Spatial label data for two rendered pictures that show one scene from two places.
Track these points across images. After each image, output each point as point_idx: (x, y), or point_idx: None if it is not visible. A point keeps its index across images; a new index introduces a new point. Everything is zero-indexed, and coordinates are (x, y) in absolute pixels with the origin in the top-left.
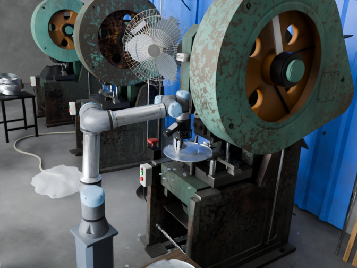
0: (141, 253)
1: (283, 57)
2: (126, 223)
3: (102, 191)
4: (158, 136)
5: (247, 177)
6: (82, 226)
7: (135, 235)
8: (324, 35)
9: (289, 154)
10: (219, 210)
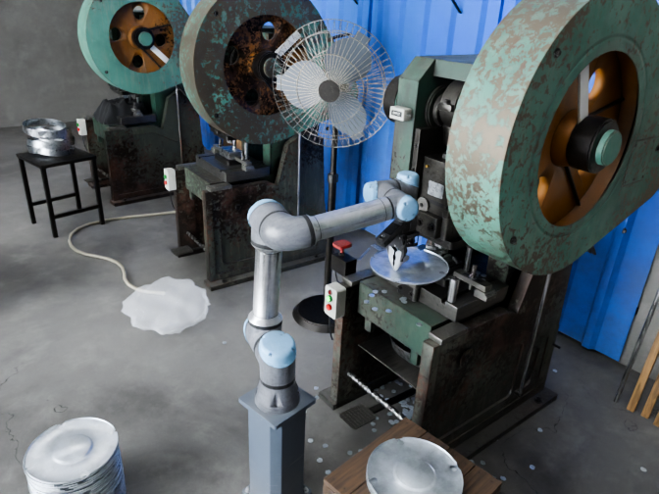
0: (327, 419)
1: (591, 126)
2: None
3: (291, 340)
4: None
5: (500, 300)
6: (263, 396)
7: (310, 389)
8: (645, 83)
9: None
10: (463, 355)
